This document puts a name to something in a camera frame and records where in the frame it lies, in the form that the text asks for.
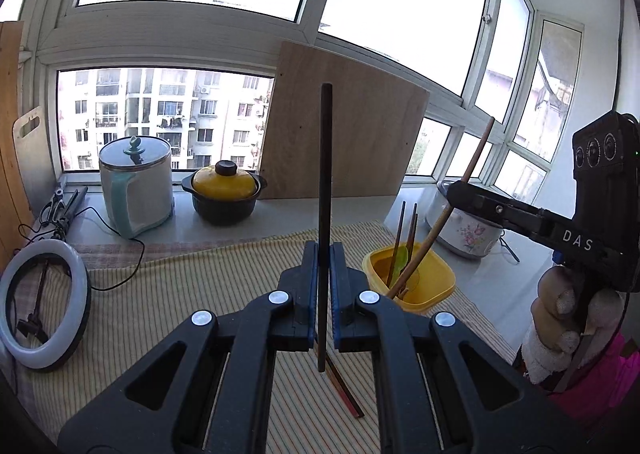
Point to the clear plastic spoon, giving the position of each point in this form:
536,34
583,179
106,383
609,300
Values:
412,281

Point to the pale checked cloth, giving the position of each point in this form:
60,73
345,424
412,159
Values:
115,252

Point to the wooden plank board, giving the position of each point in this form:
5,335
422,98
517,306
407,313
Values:
10,133

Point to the pink clothing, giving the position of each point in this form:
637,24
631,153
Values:
610,384

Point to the striped yellow cloth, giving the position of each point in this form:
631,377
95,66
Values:
175,294

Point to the black chopstick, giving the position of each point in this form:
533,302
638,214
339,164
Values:
325,158

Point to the reddish brown chopstick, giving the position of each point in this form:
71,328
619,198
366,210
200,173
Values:
350,396

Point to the white window frame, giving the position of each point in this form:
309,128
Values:
150,41

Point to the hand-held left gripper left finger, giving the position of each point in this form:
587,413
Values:
313,294

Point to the white cutting board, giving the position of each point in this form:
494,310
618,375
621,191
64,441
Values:
35,168

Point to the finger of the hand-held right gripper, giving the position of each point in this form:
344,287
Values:
485,206

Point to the brown wooden chopstick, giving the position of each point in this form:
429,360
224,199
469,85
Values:
477,153
397,239
412,224
414,239

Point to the person's right hand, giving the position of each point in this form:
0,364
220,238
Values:
550,304

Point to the black clay pot yellow lid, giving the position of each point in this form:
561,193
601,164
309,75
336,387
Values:
225,184

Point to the yellow plastic container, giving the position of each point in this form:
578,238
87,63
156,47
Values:
435,284

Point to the black folding tripod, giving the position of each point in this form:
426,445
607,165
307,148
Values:
65,211

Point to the floral white rice cooker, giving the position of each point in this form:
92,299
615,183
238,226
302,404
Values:
470,236

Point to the apartment building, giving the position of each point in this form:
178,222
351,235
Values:
165,98

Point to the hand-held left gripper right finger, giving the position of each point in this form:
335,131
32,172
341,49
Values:
334,294

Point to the green plastic spoon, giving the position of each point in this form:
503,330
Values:
401,266

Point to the large wooden board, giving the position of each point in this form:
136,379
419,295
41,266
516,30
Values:
350,133

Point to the white electric kettle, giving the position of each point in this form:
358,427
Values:
140,184

